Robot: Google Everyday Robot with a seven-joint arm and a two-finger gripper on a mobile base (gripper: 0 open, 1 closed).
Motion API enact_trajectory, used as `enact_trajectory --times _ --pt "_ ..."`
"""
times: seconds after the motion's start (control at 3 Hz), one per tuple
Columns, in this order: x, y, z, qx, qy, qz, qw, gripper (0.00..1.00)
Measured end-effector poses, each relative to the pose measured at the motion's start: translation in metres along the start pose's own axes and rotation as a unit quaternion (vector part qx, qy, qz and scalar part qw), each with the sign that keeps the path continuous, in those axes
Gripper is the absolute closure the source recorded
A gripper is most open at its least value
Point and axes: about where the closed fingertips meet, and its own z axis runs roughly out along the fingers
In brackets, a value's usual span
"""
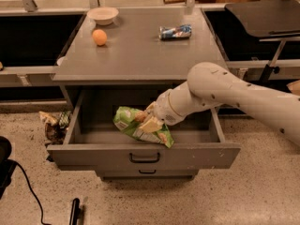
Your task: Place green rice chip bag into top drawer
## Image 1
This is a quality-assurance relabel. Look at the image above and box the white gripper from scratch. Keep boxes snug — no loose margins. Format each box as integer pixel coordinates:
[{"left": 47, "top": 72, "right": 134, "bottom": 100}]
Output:
[{"left": 138, "top": 89, "right": 185, "bottom": 133}]

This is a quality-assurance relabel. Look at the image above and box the green rice chip bag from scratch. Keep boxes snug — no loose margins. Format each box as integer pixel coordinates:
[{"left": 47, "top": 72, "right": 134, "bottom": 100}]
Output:
[{"left": 113, "top": 106, "right": 174, "bottom": 148}]

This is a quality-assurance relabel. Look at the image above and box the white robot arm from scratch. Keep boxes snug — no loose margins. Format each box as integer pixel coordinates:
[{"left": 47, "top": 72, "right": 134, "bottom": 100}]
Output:
[{"left": 141, "top": 62, "right": 300, "bottom": 144}]

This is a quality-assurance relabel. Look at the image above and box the open grey top drawer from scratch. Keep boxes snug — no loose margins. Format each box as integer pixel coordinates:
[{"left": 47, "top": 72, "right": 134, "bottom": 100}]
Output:
[{"left": 48, "top": 87, "right": 240, "bottom": 171}]

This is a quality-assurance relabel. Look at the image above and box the grey drawer cabinet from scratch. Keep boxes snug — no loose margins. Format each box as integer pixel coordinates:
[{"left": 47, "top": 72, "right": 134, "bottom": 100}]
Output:
[{"left": 53, "top": 7, "right": 226, "bottom": 99}]

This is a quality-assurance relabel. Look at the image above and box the grey lower drawer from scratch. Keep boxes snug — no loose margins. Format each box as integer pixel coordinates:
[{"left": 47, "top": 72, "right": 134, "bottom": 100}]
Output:
[{"left": 96, "top": 170, "right": 199, "bottom": 181}]

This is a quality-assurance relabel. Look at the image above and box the blue snack packet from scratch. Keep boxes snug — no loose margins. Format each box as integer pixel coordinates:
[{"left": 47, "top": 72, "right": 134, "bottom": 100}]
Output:
[{"left": 158, "top": 24, "right": 192, "bottom": 40}]

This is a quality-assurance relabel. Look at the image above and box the orange fruit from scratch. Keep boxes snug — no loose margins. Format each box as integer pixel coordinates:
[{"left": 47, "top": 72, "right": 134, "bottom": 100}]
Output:
[{"left": 92, "top": 29, "right": 107, "bottom": 46}]

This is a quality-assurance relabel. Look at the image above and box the pile of snack bags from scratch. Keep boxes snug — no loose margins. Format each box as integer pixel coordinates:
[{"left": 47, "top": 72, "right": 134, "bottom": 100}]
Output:
[{"left": 39, "top": 111, "right": 71, "bottom": 146}]

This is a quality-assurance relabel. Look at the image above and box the white bowl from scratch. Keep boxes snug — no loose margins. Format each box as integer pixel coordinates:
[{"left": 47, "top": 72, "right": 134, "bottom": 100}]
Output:
[{"left": 87, "top": 7, "right": 119, "bottom": 25}]

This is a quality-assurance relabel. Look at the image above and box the wooden stick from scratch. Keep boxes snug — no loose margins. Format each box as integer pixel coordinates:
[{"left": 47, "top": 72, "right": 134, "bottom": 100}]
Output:
[{"left": 163, "top": 0, "right": 186, "bottom": 4}]

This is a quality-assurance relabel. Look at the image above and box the black object on floor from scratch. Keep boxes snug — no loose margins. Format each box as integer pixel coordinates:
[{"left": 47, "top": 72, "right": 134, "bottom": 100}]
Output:
[{"left": 68, "top": 198, "right": 84, "bottom": 225}]

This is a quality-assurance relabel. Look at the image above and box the black tray table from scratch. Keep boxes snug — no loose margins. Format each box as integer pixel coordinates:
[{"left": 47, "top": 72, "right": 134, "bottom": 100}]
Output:
[{"left": 225, "top": 0, "right": 300, "bottom": 38}]

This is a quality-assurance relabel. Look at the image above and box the black device at left edge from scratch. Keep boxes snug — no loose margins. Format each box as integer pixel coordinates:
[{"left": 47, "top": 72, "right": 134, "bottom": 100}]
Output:
[{"left": 0, "top": 136, "right": 16, "bottom": 199}]

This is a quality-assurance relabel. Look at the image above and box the black top drawer handle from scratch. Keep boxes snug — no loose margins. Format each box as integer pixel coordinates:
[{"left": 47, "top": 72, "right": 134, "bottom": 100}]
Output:
[{"left": 129, "top": 153, "right": 160, "bottom": 164}]

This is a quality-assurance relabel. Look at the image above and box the black drawer handle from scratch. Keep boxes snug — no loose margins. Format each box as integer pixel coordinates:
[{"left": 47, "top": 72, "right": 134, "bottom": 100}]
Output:
[
  {"left": 139, "top": 170, "right": 157, "bottom": 174},
  {"left": 129, "top": 153, "right": 160, "bottom": 164}
]

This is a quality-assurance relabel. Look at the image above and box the black lower drawer handle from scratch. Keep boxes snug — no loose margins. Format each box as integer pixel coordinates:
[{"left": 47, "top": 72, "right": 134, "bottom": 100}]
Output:
[{"left": 139, "top": 170, "right": 157, "bottom": 174}]

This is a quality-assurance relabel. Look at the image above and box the black stand frame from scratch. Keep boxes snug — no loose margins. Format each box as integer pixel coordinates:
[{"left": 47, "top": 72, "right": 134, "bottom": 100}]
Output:
[{"left": 259, "top": 39, "right": 286, "bottom": 83}]

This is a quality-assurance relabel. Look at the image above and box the black cable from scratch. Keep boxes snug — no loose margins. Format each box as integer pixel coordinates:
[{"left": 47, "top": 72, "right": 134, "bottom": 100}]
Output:
[{"left": 12, "top": 160, "right": 53, "bottom": 225}]

